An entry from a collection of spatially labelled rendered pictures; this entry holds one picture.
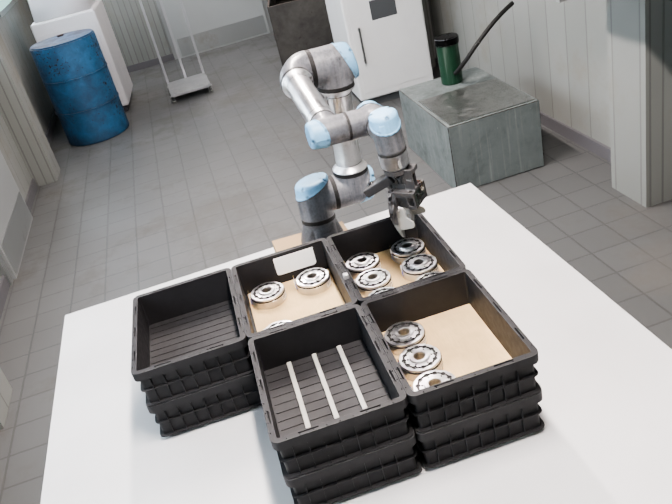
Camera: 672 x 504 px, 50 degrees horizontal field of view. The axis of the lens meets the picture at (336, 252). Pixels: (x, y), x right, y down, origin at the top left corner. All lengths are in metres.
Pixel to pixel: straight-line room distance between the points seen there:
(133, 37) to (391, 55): 4.48
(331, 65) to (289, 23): 4.95
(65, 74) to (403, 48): 3.04
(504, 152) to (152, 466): 3.05
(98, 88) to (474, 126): 3.97
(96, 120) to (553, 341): 5.74
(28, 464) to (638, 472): 2.50
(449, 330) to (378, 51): 4.33
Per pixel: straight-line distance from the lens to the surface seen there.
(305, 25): 7.15
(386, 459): 1.64
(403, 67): 6.08
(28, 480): 3.33
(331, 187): 2.36
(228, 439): 1.93
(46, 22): 7.84
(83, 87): 7.09
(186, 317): 2.22
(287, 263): 2.19
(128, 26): 9.67
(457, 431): 1.66
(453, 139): 4.24
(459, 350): 1.79
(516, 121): 4.37
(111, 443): 2.10
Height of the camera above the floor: 1.95
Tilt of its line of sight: 29 degrees down
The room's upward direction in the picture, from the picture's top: 14 degrees counter-clockwise
